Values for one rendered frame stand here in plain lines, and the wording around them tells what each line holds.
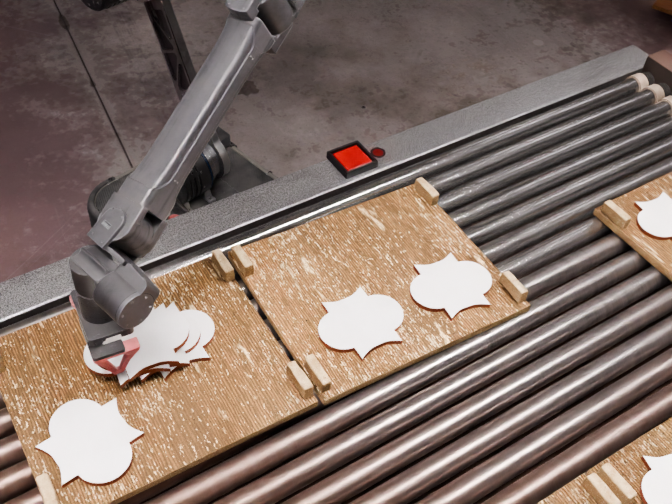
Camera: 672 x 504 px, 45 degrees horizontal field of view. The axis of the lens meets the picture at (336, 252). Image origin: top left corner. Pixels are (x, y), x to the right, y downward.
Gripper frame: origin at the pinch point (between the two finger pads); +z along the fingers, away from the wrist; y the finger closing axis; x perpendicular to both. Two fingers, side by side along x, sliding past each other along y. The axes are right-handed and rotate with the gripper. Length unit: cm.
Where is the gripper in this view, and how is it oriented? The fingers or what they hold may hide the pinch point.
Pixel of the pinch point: (109, 347)
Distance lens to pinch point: 130.7
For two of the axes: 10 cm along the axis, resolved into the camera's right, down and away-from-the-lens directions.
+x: -8.9, 2.9, -3.6
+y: -4.6, -6.7, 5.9
